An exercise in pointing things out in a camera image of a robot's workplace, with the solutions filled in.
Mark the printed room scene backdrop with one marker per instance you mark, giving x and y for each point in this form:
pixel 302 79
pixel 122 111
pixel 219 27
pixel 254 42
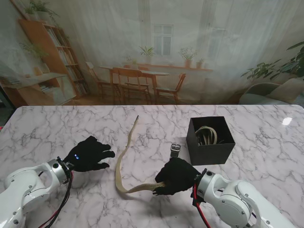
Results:
pixel 152 35

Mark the beige woven belt looped end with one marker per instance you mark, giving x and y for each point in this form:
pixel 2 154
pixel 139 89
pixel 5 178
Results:
pixel 118 171

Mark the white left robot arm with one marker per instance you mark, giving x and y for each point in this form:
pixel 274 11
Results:
pixel 23 192

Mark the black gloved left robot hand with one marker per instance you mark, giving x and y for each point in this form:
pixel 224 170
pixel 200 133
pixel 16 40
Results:
pixel 88 154

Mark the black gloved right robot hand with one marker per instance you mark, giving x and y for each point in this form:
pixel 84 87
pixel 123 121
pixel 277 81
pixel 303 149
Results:
pixel 178 175

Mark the beige woven belt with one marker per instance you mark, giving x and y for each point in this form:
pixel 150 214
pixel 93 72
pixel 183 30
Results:
pixel 206 136

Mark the black square storage box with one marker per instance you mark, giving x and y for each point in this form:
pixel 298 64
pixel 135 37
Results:
pixel 209 154

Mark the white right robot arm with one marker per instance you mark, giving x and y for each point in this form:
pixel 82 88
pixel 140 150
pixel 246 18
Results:
pixel 237 202

